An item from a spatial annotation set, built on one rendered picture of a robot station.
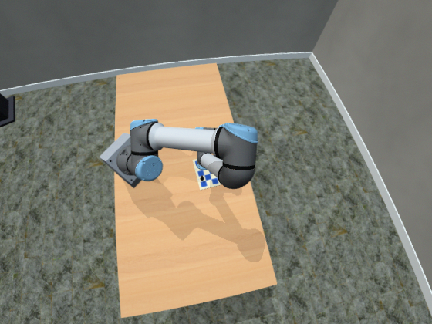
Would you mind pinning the blue and white chessboard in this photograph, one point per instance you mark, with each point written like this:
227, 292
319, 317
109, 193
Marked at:
209, 179

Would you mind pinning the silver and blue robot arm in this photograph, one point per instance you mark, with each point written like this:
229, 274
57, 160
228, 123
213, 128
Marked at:
237, 147

